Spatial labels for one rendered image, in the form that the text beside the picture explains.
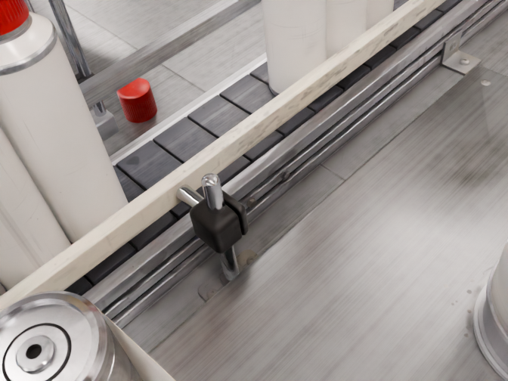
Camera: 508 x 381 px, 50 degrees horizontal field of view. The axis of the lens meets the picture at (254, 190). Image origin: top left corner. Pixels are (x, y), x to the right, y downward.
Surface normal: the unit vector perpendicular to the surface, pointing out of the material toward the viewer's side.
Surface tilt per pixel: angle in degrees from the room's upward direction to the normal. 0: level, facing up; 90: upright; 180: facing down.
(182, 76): 0
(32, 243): 90
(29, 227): 90
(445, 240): 0
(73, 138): 90
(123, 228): 90
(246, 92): 0
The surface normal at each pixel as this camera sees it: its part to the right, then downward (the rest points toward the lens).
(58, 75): 0.94, 0.19
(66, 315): -0.09, -0.65
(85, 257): 0.70, 0.50
